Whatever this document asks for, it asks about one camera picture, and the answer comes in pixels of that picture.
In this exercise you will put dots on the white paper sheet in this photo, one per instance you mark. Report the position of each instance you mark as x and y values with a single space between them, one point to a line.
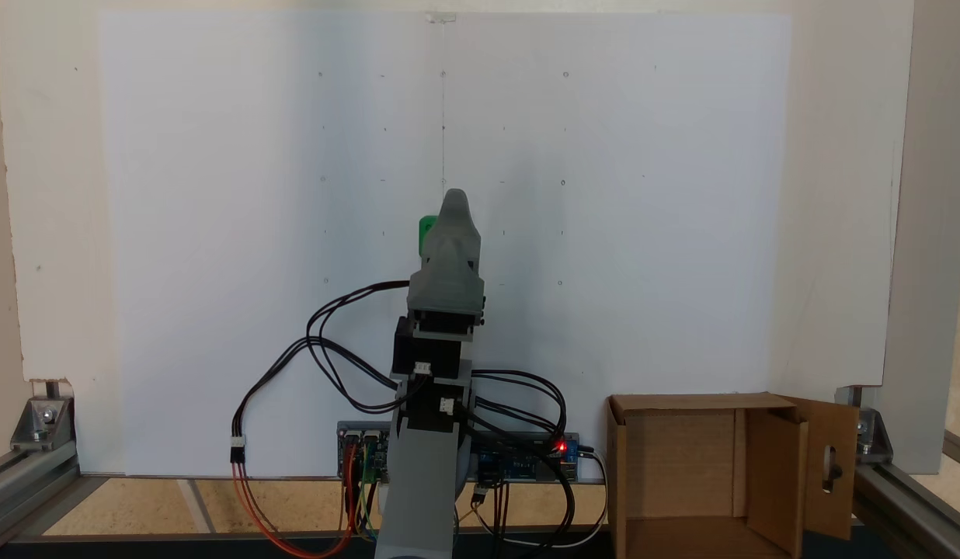
643 194
255 194

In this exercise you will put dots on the broad pale grey gripper jaw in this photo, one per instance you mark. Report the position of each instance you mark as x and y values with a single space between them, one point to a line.
453 233

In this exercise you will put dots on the metal corner bracket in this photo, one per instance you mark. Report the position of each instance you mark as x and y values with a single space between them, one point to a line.
41 423
874 439

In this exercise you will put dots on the aluminium frame rail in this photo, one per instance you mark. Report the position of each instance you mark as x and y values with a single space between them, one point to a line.
22 481
915 505

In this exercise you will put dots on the green dice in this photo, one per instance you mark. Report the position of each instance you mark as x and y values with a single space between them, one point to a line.
426 231

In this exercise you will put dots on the blue circuit board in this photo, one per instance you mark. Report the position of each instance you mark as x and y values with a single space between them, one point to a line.
519 462

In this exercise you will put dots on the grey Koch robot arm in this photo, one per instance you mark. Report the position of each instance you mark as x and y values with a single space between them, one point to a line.
418 497

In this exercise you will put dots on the brown cardboard box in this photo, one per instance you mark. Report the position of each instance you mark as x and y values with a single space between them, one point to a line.
682 466

